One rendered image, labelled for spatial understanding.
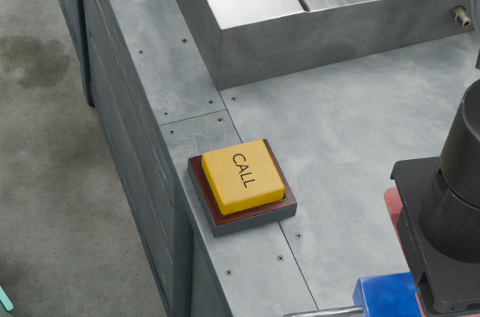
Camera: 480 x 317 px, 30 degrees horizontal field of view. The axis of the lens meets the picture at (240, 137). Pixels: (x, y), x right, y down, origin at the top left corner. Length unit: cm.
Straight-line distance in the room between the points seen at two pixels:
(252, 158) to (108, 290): 91
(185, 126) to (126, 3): 18
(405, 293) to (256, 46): 34
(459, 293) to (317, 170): 36
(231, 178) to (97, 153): 108
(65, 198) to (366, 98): 99
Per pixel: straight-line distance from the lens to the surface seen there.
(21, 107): 197
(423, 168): 58
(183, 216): 116
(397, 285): 64
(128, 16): 99
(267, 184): 80
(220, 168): 81
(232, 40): 87
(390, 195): 60
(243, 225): 81
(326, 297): 79
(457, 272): 55
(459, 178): 50
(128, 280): 171
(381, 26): 95
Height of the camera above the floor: 149
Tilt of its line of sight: 52 degrees down
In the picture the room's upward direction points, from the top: 6 degrees clockwise
